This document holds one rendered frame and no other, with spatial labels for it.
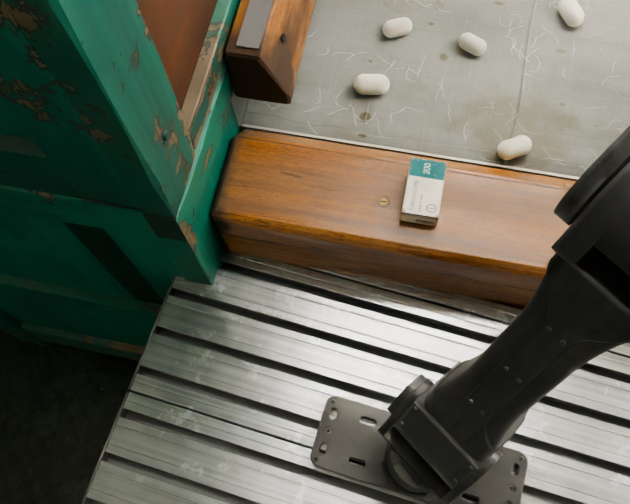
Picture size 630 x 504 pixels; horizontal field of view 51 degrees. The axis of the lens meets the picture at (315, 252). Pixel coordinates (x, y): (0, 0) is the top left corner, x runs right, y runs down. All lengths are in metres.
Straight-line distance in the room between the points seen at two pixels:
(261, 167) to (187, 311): 0.18
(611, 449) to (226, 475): 0.37
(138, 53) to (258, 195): 0.24
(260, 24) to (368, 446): 0.41
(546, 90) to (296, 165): 0.29
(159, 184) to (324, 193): 0.19
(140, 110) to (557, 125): 0.45
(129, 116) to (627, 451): 0.55
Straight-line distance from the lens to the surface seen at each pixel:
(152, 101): 0.49
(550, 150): 0.74
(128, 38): 0.45
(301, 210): 0.65
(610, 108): 0.78
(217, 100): 0.64
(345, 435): 0.67
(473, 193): 0.67
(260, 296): 0.72
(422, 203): 0.63
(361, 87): 0.73
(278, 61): 0.65
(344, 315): 0.71
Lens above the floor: 1.35
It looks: 68 degrees down
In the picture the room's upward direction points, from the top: 6 degrees counter-clockwise
